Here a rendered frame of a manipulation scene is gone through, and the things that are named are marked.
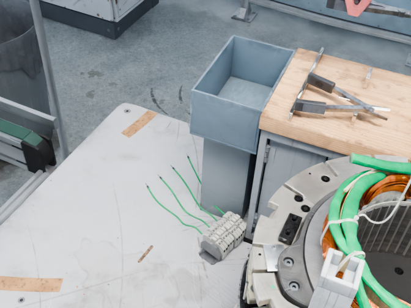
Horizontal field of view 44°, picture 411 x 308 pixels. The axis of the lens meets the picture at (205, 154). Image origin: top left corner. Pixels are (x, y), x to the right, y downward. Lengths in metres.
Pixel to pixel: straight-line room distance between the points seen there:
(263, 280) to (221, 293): 0.36
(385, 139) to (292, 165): 0.14
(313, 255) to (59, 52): 2.43
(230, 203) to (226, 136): 0.18
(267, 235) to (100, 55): 2.31
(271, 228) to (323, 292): 0.14
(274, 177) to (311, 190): 0.21
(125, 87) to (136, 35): 0.47
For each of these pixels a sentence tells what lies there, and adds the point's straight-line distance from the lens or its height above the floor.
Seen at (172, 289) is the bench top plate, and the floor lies 0.78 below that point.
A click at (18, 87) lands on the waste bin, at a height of 0.37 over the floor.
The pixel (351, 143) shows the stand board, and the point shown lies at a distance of 0.69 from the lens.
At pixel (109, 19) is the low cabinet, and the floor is 0.12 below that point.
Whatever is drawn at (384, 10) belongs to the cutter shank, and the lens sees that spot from 0.73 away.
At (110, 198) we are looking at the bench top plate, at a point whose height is 0.78.
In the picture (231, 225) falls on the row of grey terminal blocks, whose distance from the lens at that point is 0.87.
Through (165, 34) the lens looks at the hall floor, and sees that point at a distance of 2.92.
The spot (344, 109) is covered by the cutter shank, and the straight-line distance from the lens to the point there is 0.70.
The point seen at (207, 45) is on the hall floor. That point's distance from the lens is 2.84.
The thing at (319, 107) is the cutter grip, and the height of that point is 1.09.
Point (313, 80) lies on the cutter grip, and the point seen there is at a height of 1.09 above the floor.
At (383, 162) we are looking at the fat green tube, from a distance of 0.54.
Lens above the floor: 1.51
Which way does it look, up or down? 44 degrees down
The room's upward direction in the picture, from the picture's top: 3 degrees clockwise
